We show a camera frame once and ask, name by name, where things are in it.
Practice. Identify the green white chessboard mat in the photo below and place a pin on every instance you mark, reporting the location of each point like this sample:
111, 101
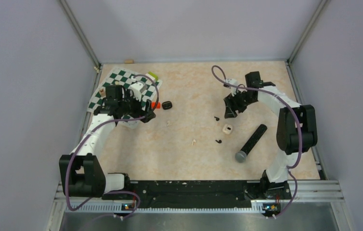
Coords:
117, 79

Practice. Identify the white earbud charging case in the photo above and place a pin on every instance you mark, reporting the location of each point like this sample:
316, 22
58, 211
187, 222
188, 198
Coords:
227, 129

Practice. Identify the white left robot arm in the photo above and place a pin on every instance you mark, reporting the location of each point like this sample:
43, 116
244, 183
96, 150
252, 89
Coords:
81, 172

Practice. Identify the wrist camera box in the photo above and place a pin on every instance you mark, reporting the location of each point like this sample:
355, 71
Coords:
137, 89
231, 83

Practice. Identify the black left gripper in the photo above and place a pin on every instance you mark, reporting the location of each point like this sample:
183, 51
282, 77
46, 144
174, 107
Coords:
139, 112

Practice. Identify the black microphone grey head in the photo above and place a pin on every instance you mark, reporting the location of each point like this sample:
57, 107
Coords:
241, 155

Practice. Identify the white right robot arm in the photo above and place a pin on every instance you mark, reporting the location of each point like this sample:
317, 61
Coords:
296, 128

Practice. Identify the orange red block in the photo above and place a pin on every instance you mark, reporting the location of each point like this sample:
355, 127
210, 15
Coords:
155, 105

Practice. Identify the green white toy block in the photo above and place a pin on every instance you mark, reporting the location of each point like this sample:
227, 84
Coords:
153, 76

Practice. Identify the wooden cork piece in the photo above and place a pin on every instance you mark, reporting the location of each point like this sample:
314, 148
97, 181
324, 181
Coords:
129, 61

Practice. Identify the small wooden cube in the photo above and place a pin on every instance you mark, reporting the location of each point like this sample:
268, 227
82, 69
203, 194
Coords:
102, 92

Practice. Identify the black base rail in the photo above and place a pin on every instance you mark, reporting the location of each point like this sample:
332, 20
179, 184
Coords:
197, 194

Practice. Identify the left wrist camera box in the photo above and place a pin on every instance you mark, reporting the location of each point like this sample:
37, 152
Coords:
137, 89

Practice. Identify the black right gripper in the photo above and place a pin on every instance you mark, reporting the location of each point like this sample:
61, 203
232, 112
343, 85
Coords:
232, 106

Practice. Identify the black charging case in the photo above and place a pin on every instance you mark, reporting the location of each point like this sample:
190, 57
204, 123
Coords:
166, 105

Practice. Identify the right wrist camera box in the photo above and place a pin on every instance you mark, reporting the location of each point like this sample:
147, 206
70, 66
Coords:
231, 83

